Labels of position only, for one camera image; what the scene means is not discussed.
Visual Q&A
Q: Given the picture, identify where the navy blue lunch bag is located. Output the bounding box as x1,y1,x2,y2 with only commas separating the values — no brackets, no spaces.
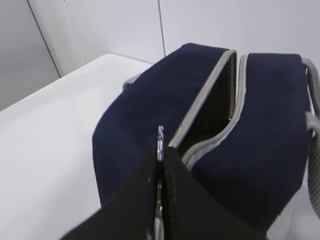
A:
92,43,320,235

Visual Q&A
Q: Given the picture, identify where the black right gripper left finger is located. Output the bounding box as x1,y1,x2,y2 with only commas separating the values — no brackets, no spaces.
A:
62,147,158,240

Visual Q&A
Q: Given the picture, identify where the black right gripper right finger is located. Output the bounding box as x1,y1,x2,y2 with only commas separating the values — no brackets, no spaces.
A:
159,147,267,240

